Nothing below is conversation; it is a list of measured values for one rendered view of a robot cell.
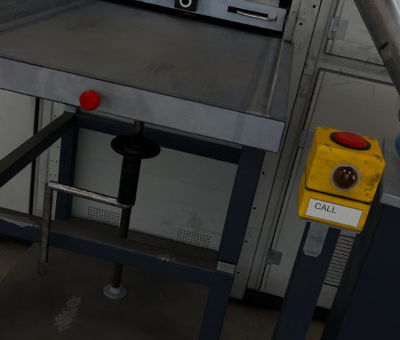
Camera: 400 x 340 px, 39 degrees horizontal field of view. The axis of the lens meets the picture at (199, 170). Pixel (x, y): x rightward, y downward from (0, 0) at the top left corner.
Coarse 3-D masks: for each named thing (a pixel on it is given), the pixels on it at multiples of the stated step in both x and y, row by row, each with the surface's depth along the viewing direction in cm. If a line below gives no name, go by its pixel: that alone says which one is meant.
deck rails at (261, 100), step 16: (0, 0) 109; (16, 0) 115; (32, 0) 122; (48, 0) 130; (64, 0) 140; (80, 0) 148; (0, 16) 110; (16, 16) 117; (32, 16) 121; (48, 16) 125; (288, 16) 144; (272, 48) 136; (272, 64) 120; (256, 80) 106; (272, 80) 108; (256, 96) 96; (272, 96) 97; (256, 112) 88
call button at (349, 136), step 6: (342, 132) 68; (348, 132) 69; (336, 138) 67; (342, 138) 66; (348, 138) 67; (354, 138) 67; (360, 138) 67; (348, 144) 66; (354, 144) 66; (360, 144) 66; (366, 144) 67
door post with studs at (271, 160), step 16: (304, 0) 145; (304, 16) 146; (288, 32) 149; (304, 32) 148; (304, 48) 149; (288, 112) 157; (272, 160) 163; (272, 176) 165; (256, 208) 170; (256, 224) 172; (256, 240) 174; (240, 272) 180; (240, 288) 182
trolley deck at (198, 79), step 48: (0, 48) 96; (48, 48) 101; (96, 48) 108; (144, 48) 115; (192, 48) 122; (240, 48) 132; (288, 48) 142; (48, 96) 93; (144, 96) 90; (192, 96) 90; (240, 96) 95; (288, 96) 99; (240, 144) 90
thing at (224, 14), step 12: (144, 0) 155; (156, 0) 154; (168, 0) 153; (204, 0) 152; (216, 0) 151; (228, 0) 151; (240, 0) 150; (192, 12) 154; (204, 12) 153; (216, 12) 153; (228, 12) 152; (252, 12) 151; (264, 12) 150; (252, 24) 152; (264, 24) 152; (276, 24) 151
